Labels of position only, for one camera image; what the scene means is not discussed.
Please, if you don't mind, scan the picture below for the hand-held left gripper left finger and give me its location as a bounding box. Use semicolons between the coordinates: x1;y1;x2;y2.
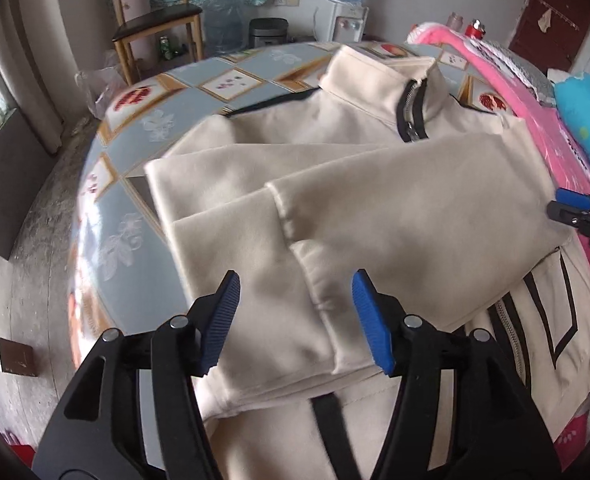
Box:
32;270;241;480

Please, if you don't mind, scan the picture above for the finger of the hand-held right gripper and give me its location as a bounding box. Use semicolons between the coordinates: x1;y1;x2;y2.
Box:
547;201;590;229
556;188;590;211

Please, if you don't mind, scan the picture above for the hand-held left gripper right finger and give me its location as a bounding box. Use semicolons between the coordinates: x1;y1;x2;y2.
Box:
352;269;560;480

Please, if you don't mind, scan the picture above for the cream jacket with black trim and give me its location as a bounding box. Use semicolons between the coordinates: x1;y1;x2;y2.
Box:
145;42;590;480

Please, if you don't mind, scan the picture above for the blue and pink pillow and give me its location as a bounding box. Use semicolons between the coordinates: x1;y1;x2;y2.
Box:
555;72;590;196

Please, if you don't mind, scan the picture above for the pink floral blanket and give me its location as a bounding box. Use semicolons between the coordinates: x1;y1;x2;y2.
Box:
405;20;590;466

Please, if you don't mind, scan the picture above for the grey lace cloth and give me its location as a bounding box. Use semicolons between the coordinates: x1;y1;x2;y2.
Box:
467;40;558;106

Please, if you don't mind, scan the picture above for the brown door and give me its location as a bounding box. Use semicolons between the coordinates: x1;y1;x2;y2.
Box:
507;0;590;73

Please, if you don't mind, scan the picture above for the small white and brown box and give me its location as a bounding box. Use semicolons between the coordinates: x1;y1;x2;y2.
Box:
0;331;39;377

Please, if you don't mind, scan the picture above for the patterned fruit print tablecloth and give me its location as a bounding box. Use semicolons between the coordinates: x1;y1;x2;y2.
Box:
66;40;518;346

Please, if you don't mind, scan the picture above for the clear plastic bag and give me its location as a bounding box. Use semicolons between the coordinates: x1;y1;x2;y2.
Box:
74;50;128;118

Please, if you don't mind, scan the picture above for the white water dispenser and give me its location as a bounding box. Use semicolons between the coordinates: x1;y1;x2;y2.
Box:
315;2;371;43

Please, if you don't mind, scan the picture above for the dark rice cooker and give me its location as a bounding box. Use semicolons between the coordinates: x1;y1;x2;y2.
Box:
249;17;291;52

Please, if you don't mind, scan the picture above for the empty clear water jug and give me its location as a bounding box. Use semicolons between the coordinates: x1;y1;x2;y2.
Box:
202;0;251;56

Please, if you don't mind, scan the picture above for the wooden chair with dark seat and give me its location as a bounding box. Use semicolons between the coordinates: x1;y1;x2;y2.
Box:
106;0;206;86

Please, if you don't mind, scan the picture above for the white curtain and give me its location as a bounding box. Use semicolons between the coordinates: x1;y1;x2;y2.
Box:
0;0;83;156

